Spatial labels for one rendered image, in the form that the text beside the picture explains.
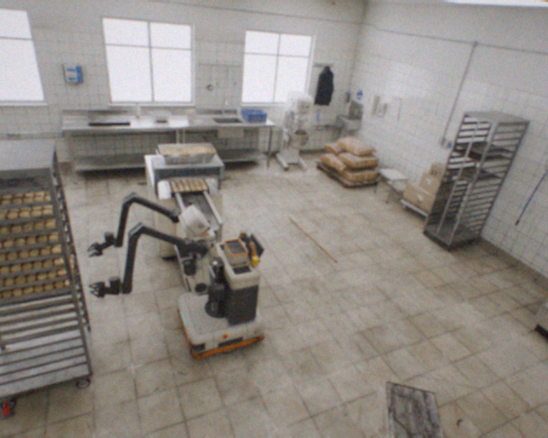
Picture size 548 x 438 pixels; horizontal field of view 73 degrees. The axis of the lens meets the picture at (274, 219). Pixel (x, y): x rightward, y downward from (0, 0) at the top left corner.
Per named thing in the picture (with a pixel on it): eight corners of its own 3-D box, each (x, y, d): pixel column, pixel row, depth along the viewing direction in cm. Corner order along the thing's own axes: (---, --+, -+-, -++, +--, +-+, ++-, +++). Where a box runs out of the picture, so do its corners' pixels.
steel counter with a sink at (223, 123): (71, 184, 575) (57, 104, 515) (72, 168, 630) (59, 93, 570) (270, 169, 712) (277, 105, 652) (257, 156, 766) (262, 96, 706)
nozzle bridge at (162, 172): (152, 185, 412) (150, 156, 395) (216, 182, 439) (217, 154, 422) (156, 199, 386) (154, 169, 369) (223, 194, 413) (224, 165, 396)
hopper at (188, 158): (158, 157, 397) (157, 144, 390) (210, 155, 417) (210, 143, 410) (162, 167, 374) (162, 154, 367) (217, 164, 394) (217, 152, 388)
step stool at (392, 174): (408, 202, 645) (416, 178, 623) (386, 203, 632) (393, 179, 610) (394, 191, 682) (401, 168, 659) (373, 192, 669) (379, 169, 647)
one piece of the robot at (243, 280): (237, 291, 373) (241, 220, 332) (257, 330, 331) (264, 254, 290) (203, 298, 360) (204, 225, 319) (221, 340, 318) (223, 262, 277)
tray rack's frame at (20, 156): (92, 335, 324) (54, 138, 237) (95, 383, 285) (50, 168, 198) (5, 355, 298) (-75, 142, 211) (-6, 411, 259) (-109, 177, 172)
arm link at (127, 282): (140, 236, 237) (137, 230, 246) (130, 236, 234) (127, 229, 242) (132, 295, 249) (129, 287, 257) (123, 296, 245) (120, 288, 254)
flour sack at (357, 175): (349, 183, 664) (350, 175, 657) (335, 174, 696) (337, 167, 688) (379, 179, 697) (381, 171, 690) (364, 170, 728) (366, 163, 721)
